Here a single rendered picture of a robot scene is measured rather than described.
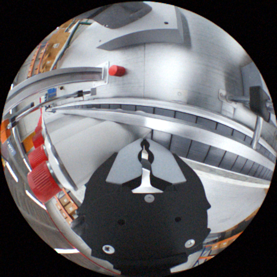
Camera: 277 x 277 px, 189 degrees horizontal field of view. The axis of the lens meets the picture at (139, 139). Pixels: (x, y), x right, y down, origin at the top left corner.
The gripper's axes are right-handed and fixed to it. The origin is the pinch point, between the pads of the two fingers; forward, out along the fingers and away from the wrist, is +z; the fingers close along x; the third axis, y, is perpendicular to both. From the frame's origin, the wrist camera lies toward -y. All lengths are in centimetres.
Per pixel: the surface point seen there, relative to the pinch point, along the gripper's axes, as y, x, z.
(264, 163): -3.3, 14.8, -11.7
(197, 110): -4.7, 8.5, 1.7
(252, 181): 3.8, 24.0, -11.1
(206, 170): 3.7, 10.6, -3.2
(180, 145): 2.1, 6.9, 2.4
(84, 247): 432, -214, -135
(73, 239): 430, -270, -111
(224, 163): 3.3, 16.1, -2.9
